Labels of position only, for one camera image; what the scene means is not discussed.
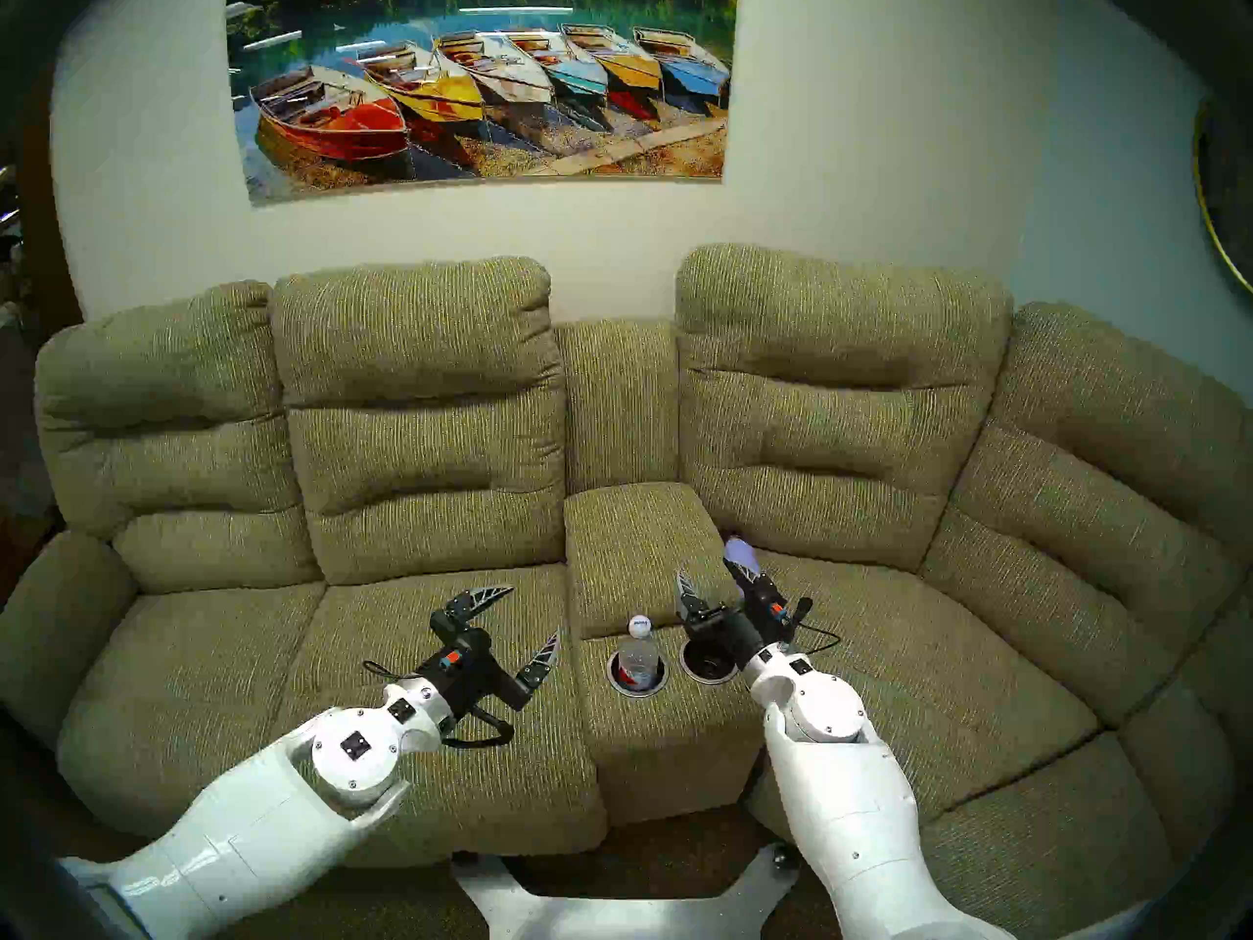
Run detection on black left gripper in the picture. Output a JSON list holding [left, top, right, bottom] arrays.
[[416, 585, 561, 724]]

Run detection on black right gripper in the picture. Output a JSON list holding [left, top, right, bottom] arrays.
[[675, 559, 799, 670]]

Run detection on clear plastic water bottle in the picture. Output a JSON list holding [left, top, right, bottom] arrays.
[[617, 613, 663, 692]]

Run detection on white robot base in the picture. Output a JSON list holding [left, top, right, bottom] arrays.
[[450, 843, 804, 940]]

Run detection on olive console armrest lid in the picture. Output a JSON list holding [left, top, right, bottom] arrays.
[[565, 482, 735, 641]]

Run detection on olive green fabric sofa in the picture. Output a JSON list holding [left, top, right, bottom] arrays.
[[0, 243, 1253, 940]]

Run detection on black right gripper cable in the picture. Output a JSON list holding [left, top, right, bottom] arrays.
[[783, 595, 843, 655]]

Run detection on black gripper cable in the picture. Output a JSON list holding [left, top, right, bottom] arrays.
[[362, 661, 516, 749], [783, 595, 843, 655]]

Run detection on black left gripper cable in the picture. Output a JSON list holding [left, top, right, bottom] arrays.
[[362, 661, 516, 749]]

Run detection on colourful boats wall picture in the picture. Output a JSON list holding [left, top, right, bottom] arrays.
[[225, 0, 740, 207]]

